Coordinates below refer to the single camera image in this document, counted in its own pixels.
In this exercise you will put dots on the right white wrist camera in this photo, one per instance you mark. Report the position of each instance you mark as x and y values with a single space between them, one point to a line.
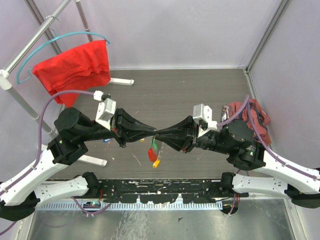
203 116

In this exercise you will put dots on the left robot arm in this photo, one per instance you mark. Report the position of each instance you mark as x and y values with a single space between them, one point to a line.
21 195

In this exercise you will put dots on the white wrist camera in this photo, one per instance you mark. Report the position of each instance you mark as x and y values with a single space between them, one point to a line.
106 109
203 116

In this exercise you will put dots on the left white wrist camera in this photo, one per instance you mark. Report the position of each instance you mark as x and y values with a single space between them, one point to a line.
106 109

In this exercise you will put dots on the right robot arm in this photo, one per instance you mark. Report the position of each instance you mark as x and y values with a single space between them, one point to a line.
282 177

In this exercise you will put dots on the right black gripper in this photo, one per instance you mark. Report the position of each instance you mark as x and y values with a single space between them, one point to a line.
184 142

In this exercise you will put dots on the blue tag key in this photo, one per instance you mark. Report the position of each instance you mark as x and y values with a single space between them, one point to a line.
106 140

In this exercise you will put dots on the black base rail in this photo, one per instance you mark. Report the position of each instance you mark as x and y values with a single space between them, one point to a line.
160 191

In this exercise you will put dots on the red cloth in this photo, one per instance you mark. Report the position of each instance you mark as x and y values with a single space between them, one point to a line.
79 68

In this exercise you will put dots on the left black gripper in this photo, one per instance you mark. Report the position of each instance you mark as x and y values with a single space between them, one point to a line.
121 120

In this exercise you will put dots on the green tag key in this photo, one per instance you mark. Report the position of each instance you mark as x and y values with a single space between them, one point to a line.
154 144

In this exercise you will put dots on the metal key holder red handle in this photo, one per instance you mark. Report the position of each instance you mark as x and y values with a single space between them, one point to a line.
153 154

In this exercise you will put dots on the teal clothes hanger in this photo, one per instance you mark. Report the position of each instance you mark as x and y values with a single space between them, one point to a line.
88 33

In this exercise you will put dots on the reddish shirt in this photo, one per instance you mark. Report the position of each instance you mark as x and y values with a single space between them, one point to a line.
259 117

